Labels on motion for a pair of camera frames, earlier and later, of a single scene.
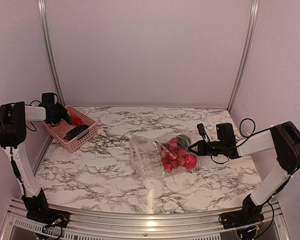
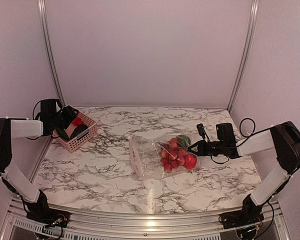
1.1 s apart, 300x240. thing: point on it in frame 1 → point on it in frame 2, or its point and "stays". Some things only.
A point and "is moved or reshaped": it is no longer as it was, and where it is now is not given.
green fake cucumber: (66, 117) is moved or reshaped
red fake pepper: (76, 120) stays
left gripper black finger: (61, 112) → (71, 112)
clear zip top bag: (156, 156) stays
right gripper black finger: (200, 144) stays
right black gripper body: (218, 150) stays
